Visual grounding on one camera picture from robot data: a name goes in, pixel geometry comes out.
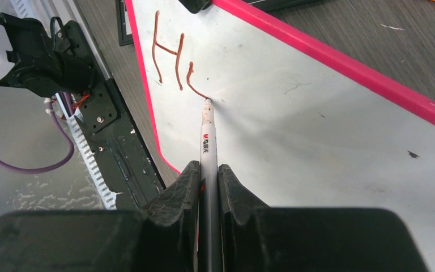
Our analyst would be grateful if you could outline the pink framed whiteboard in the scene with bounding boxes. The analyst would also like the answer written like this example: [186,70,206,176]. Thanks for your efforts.
[126,1,435,271]

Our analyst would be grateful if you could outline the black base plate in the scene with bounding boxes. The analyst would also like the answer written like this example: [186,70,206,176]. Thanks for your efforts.
[52,20,167,210]

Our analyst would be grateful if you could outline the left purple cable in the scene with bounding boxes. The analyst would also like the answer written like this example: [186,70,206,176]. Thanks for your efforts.
[0,101,76,175]

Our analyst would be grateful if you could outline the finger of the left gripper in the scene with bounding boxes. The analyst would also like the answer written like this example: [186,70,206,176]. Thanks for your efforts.
[179,0,211,14]

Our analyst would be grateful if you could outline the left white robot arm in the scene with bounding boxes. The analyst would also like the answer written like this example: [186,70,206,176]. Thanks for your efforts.
[0,12,104,98]

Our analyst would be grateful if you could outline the black white checkerboard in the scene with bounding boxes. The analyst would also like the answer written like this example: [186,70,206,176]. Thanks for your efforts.
[115,0,133,46]

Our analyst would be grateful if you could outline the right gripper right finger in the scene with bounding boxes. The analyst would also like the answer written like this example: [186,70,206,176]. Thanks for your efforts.
[218,164,428,271]

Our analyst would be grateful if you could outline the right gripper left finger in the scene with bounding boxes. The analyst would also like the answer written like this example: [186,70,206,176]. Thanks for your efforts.
[0,161,200,271]

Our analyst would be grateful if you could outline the white marker pen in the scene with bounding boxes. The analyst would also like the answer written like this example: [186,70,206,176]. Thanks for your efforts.
[198,99,223,271]

